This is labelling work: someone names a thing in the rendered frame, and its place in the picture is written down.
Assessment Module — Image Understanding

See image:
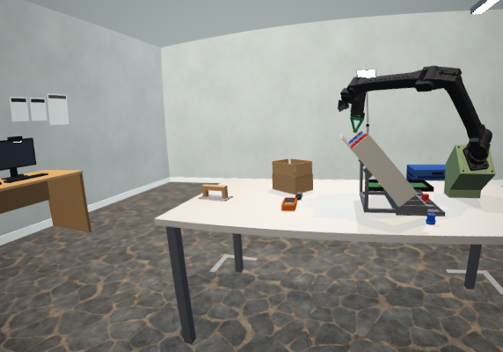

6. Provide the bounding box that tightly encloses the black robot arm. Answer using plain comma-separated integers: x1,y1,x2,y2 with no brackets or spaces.
338,66,492,171

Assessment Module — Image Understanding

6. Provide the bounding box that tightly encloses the brown cardboard box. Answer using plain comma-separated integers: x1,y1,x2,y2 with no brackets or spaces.
272,158,313,194

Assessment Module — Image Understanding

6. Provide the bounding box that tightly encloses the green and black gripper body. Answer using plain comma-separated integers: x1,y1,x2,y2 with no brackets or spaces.
350,102,365,118

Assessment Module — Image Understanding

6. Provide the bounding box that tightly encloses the orange digital multimeter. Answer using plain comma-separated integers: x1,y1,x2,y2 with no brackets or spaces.
281,197,297,211

